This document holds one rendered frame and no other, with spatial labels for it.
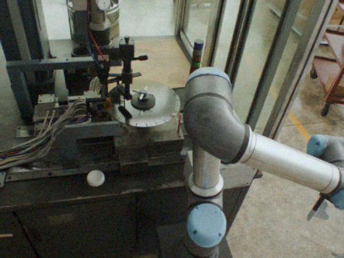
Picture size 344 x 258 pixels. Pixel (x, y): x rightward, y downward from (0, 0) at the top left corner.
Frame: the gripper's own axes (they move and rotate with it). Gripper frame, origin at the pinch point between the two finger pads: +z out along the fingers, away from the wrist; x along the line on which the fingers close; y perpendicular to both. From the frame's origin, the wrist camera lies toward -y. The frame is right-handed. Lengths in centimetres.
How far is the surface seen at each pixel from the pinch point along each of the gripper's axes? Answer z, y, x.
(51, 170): 16, -92, -45
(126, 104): -4, -83, -8
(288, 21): -51, -35, 17
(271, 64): -34, -36, 17
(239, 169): 3.9, -29.5, -0.1
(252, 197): 91, -27, 61
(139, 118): -4, -73, -11
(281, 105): -23.8, -26.3, 11.9
